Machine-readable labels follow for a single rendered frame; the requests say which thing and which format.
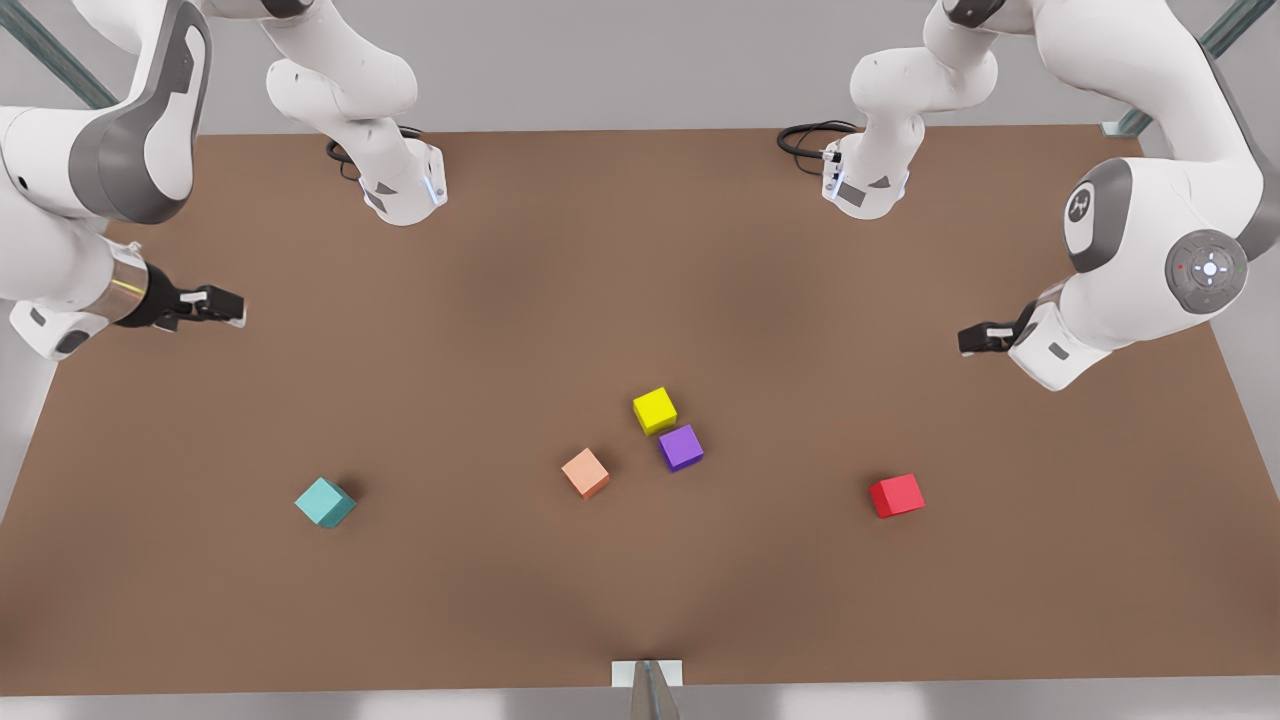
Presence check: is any black cable loop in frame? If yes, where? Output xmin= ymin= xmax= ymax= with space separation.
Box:
xmin=326 ymin=125 xmax=425 ymax=183
xmin=777 ymin=120 xmax=863 ymax=165

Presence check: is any yellow wooden cube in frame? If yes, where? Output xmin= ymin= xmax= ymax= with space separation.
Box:
xmin=632 ymin=386 xmax=679 ymax=437

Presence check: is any teal blue wooden cube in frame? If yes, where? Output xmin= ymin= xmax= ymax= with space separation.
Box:
xmin=294 ymin=476 xmax=357 ymax=530

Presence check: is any purple wooden cube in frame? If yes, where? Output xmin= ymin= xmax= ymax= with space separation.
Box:
xmin=658 ymin=424 xmax=705 ymax=473

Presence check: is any silver frame post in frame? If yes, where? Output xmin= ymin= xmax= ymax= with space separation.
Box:
xmin=1101 ymin=0 xmax=1280 ymax=138
xmin=612 ymin=659 xmax=684 ymax=720
xmin=0 ymin=0 xmax=119 ymax=110

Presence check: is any orange wooden cube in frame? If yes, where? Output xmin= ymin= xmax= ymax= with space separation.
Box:
xmin=560 ymin=447 xmax=611 ymax=500

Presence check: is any red wooden cube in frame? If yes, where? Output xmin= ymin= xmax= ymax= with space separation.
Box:
xmin=869 ymin=473 xmax=926 ymax=520

